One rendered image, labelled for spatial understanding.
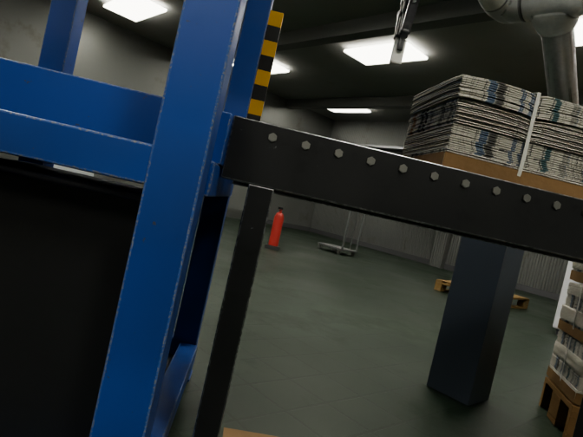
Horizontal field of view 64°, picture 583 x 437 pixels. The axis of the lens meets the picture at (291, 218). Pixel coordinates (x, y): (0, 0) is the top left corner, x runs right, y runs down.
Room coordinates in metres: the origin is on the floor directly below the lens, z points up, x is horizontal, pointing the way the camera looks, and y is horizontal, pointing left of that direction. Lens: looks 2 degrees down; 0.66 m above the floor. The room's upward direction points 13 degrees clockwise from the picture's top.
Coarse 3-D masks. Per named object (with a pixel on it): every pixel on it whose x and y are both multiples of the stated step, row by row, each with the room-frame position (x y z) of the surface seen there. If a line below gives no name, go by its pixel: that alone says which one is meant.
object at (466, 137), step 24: (432, 96) 1.18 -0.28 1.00; (456, 96) 1.04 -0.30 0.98; (480, 96) 1.05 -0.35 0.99; (504, 96) 1.05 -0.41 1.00; (432, 120) 1.16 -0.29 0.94; (456, 120) 1.04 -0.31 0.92; (480, 120) 1.05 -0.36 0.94; (504, 120) 1.06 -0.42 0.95; (408, 144) 1.30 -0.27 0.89; (432, 144) 1.13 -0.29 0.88; (456, 144) 1.05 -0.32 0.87; (480, 144) 1.05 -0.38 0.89; (504, 144) 1.06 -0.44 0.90
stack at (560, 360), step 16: (576, 288) 2.03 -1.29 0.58; (576, 304) 2.00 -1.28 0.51; (576, 320) 1.95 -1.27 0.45; (560, 336) 2.09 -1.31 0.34; (560, 352) 2.05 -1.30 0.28; (576, 352) 1.88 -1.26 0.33; (560, 368) 2.01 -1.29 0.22; (576, 368) 1.84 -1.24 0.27; (544, 384) 2.14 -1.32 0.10; (576, 384) 1.82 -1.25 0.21; (544, 400) 2.12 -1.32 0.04; (560, 400) 1.91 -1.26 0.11; (560, 416) 1.91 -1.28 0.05; (576, 416) 1.78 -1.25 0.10
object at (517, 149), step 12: (528, 96) 1.07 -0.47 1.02; (540, 96) 1.07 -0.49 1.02; (528, 108) 1.06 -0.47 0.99; (540, 108) 1.07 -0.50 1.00; (528, 120) 1.07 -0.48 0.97; (540, 120) 1.07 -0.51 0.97; (516, 132) 1.06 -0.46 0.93; (540, 132) 1.07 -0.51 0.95; (516, 144) 1.07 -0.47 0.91; (516, 156) 1.07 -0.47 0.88; (528, 156) 1.07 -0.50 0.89; (516, 168) 1.07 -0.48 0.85; (528, 168) 1.07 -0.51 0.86
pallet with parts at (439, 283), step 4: (436, 280) 5.94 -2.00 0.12; (440, 280) 5.90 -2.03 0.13; (444, 280) 5.96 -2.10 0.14; (448, 280) 6.08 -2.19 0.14; (436, 284) 5.93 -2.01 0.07; (440, 284) 5.89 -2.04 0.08; (444, 284) 5.85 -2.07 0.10; (448, 284) 5.81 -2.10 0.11; (436, 288) 5.92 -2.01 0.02; (440, 288) 5.88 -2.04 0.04; (444, 288) 5.94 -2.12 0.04; (516, 296) 6.06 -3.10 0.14; (520, 296) 6.18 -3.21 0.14; (520, 300) 6.07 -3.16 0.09; (524, 300) 6.06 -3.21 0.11; (528, 300) 6.09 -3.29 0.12; (520, 304) 6.05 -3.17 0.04; (524, 304) 6.02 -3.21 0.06; (512, 308) 5.81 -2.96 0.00; (516, 308) 5.89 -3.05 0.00; (520, 308) 5.96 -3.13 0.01; (524, 308) 6.04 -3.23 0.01
